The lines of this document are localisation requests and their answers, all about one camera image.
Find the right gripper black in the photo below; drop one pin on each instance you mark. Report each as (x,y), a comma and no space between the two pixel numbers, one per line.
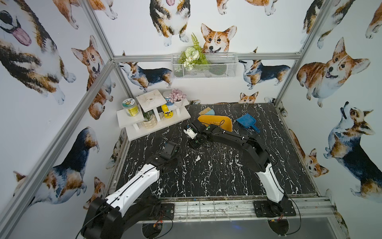
(197,133)

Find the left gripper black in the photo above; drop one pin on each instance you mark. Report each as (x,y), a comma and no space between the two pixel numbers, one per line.
(170,149)

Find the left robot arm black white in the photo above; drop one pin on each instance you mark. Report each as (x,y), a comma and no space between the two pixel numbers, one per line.
(110,217)

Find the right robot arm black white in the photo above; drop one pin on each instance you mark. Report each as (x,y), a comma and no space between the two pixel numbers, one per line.
(254,155)

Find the yellow plastic storage box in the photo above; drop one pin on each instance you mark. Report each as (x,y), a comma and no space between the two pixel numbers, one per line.
(222,121)

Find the small green plant woven pot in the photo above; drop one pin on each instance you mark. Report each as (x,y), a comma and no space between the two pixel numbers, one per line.
(150,120)

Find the yellow bottle with blue cap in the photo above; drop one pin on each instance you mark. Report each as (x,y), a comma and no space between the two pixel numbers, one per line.
(165,109)

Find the white tiered display shelf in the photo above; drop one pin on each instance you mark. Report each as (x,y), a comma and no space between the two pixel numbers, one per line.
(151,101)

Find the blue plastic dustpan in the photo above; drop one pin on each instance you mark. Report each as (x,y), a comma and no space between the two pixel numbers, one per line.
(247,121)

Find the pink flowers in white pot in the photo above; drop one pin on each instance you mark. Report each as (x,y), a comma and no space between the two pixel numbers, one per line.
(177,96)

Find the artificial green white flower bouquet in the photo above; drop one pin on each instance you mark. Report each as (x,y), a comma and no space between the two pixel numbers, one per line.
(193,56)

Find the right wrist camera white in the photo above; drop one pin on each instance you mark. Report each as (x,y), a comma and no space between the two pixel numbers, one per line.
(190,133)

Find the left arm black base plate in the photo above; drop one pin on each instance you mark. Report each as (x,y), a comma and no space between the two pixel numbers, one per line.
(160,211)

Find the aluminium front rail frame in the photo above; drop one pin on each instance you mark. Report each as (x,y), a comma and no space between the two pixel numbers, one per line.
(241,210)

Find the white wire wall basket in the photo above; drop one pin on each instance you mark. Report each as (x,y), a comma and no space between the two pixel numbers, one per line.
(215,66)

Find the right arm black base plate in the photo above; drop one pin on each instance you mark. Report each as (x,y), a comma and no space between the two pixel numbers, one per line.
(269,209)

